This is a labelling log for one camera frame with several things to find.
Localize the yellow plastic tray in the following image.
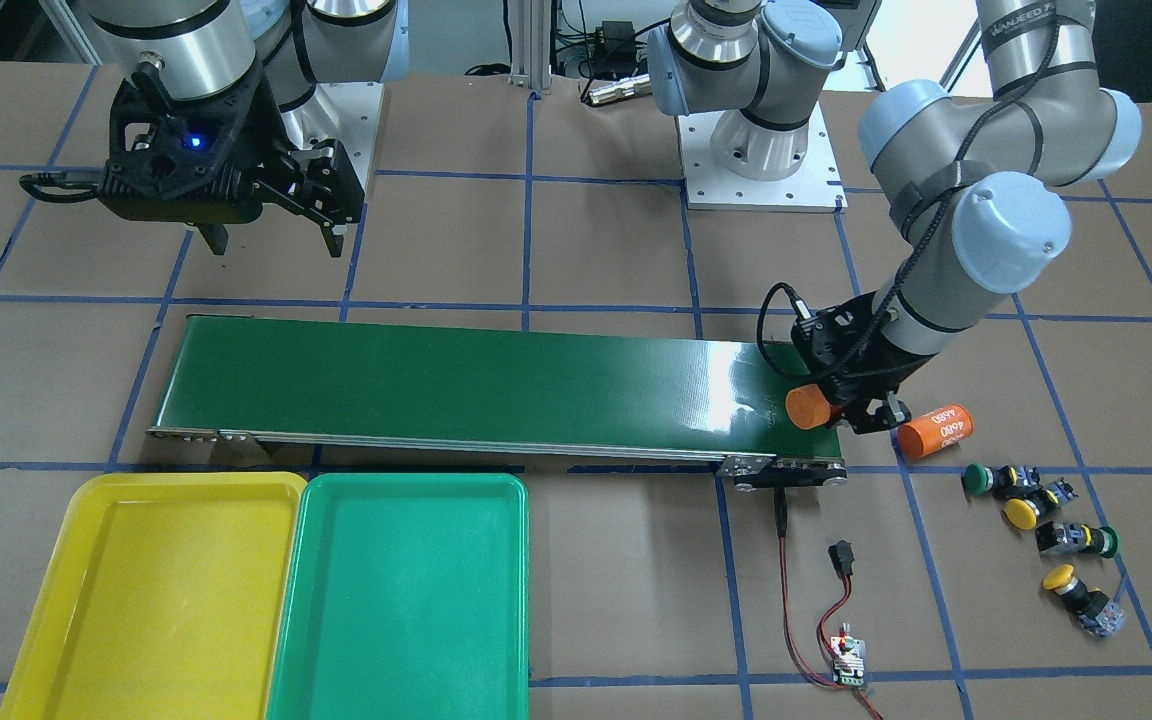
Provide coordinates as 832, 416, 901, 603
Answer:
0, 471, 306, 719

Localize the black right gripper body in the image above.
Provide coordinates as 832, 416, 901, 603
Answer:
96, 61, 300, 225

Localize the green plastic tray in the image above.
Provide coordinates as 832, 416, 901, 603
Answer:
266, 473, 529, 719

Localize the aluminium frame post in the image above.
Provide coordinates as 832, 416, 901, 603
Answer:
506, 0, 554, 96

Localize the green push button switch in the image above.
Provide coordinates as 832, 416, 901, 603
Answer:
960, 462, 1041, 498

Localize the orange cylinder marked 4680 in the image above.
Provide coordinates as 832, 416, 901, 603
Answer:
896, 404, 975, 460

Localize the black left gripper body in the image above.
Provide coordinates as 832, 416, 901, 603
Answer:
791, 291, 927, 414

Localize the yellow push button switch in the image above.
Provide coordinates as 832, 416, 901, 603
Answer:
1002, 479, 1079, 530

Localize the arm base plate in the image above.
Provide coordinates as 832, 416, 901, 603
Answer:
676, 104, 847, 213
282, 82, 387, 195

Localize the red black power cable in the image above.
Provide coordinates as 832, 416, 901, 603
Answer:
774, 488, 885, 720

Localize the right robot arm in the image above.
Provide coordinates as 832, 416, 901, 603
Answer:
79, 1, 410, 258

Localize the black power adapter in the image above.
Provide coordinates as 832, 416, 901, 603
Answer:
594, 20, 637, 63

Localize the small motor controller board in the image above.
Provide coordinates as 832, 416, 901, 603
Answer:
827, 632, 869, 691

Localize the silver metal connector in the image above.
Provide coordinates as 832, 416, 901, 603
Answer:
581, 74, 653, 108

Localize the plain orange cylinder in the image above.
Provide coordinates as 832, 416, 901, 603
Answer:
785, 384, 841, 430

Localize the green conveyor belt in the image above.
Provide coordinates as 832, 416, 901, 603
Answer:
147, 314, 849, 488

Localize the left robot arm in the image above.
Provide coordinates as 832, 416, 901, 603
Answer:
646, 1, 1143, 434

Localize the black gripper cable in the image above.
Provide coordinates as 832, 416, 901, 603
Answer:
758, 282, 817, 379

